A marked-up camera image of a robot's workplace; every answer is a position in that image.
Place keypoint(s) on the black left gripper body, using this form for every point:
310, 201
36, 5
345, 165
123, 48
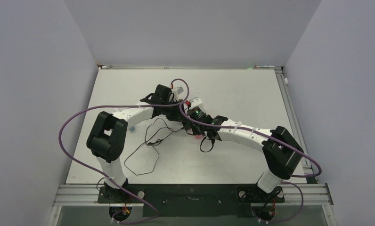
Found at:
172, 112

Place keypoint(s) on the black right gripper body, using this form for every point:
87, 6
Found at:
197, 129

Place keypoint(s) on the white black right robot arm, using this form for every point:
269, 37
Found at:
281, 151

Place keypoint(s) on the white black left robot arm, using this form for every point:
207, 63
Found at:
107, 137

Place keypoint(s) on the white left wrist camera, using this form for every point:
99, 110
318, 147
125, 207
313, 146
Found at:
176, 93

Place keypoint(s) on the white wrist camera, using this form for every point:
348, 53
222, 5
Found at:
196, 102
176, 93

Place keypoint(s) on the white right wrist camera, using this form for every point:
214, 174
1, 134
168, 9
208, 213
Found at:
196, 102

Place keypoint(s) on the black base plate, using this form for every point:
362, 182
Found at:
193, 200

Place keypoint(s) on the aluminium frame rail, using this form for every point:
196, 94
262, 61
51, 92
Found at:
295, 127

